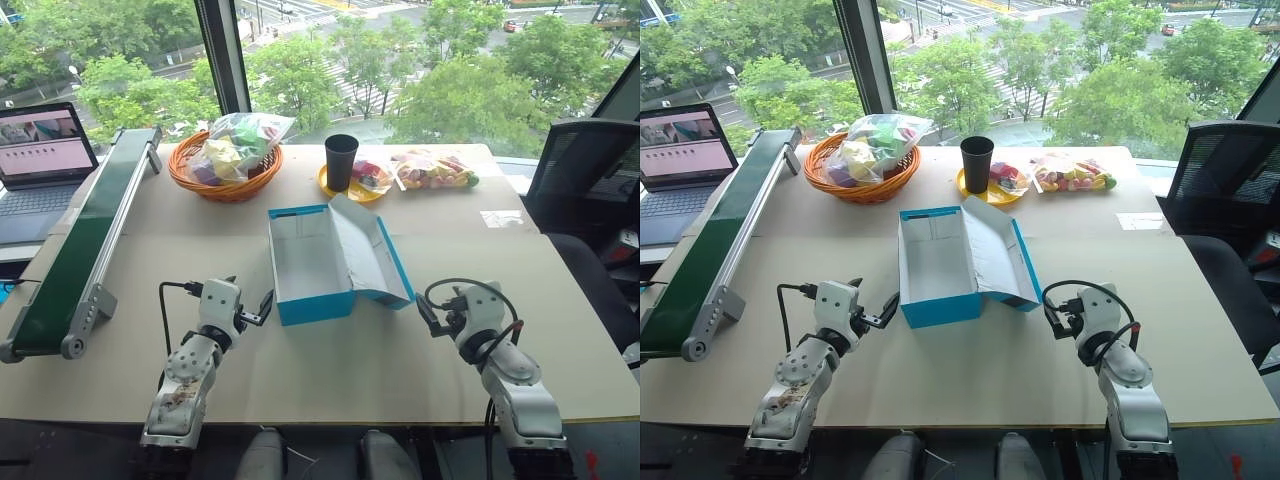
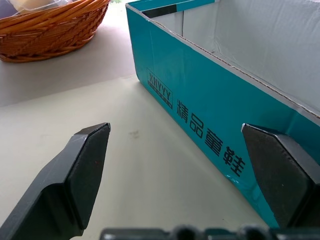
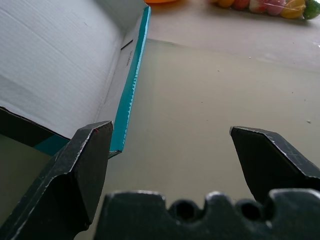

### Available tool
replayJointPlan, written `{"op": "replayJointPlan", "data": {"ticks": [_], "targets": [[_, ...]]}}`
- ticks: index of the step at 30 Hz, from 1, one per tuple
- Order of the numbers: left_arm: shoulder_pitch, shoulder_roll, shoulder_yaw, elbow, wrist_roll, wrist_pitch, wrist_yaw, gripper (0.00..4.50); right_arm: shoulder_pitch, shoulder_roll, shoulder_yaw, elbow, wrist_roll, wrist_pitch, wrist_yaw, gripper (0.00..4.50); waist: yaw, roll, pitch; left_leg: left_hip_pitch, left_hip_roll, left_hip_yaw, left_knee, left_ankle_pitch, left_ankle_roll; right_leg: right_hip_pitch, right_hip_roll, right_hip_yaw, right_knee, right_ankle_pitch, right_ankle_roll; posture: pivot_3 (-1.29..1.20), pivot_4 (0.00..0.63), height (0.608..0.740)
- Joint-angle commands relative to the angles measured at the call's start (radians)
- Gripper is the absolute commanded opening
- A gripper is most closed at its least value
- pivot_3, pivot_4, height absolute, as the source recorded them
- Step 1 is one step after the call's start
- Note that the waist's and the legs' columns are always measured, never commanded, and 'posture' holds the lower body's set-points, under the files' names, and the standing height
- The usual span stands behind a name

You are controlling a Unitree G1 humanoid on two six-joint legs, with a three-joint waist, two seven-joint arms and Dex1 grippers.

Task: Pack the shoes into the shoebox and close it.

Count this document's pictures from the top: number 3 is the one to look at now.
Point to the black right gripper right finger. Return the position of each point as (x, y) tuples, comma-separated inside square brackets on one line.
[(270, 165)]

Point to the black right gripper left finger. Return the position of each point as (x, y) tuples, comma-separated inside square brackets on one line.
[(72, 175)]

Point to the white and teal cardboard box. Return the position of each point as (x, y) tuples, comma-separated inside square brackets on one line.
[(75, 67)]

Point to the bag of colourful toy fruit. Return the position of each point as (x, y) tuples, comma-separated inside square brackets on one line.
[(272, 7)]

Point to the orange round object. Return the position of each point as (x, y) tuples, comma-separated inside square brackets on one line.
[(160, 1)]

